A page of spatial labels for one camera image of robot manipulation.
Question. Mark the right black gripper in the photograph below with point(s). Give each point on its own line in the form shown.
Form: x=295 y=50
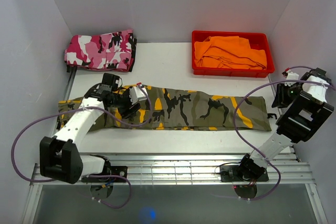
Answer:
x=281 y=100

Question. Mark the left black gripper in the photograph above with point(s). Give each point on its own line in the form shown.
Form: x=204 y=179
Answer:
x=125 y=113

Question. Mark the yellow camouflage trousers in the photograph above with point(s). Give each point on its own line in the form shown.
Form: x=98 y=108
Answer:
x=173 y=109

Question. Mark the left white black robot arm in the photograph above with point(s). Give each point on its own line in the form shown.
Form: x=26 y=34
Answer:
x=59 y=155

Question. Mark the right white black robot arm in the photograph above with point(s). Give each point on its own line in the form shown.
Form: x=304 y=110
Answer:
x=304 y=99

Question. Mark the pink camouflage folded trousers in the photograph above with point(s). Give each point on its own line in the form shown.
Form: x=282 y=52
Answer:
x=106 y=52

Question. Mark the red plastic bin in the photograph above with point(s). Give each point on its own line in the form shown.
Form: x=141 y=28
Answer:
x=257 y=41

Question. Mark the orange cloth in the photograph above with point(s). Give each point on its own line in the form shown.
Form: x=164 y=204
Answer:
x=231 y=52

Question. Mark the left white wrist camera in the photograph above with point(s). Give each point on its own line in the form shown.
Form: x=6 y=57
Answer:
x=137 y=93

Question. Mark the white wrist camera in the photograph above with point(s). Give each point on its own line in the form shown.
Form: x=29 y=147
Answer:
x=291 y=77
x=137 y=93

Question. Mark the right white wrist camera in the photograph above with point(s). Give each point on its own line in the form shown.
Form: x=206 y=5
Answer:
x=291 y=77

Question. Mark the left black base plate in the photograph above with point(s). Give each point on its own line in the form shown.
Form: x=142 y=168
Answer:
x=115 y=174

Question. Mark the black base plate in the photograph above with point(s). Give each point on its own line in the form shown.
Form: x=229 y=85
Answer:
x=115 y=174
x=233 y=173

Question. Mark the aluminium rail frame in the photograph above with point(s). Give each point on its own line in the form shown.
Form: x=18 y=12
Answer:
x=174 y=177

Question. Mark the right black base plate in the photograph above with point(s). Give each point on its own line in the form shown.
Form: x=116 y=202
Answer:
x=233 y=173

